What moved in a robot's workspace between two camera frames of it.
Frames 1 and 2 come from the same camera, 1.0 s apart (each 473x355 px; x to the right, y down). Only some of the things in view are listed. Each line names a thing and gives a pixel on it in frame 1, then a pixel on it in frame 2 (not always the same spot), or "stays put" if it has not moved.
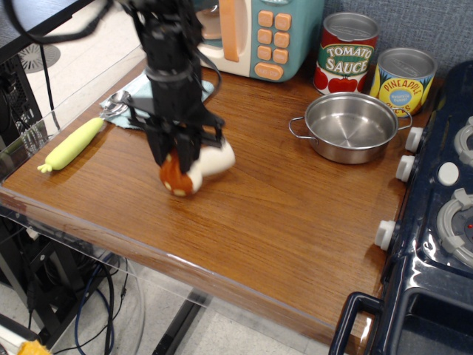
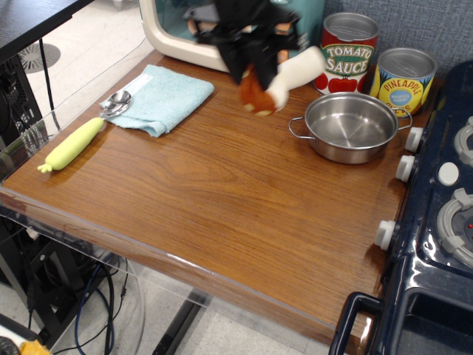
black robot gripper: (177, 105) -> (249, 35)
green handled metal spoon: (117, 103) stays put
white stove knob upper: (413, 138) stays put
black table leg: (183, 322) stays put
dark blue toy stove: (426, 307) stays put
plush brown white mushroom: (178, 183) -> (293, 73)
